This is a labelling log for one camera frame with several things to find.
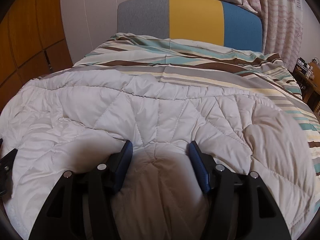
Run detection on black and white desk box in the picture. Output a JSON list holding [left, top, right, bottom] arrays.
[[296, 58, 312, 72]]

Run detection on wooden wardrobe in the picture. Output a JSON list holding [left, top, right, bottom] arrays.
[[0, 0, 73, 112]]

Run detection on white quilted jacket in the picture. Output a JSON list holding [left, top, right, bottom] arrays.
[[0, 69, 320, 240]]

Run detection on grey yellow blue headboard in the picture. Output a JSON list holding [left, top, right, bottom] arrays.
[[117, 0, 263, 53]]

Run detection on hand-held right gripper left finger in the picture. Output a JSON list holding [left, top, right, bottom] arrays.
[[29, 140, 133, 240]]

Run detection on striped blanket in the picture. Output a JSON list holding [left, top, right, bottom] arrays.
[[72, 32, 320, 177]]

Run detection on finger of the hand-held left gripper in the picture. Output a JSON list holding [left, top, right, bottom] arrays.
[[0, 149, 17, 197]]

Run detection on wooden desk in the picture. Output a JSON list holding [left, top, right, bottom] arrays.
[[292, 65, 320, 114]]

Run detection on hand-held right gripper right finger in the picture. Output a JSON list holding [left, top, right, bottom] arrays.
[[188, 141, 292, 240]]

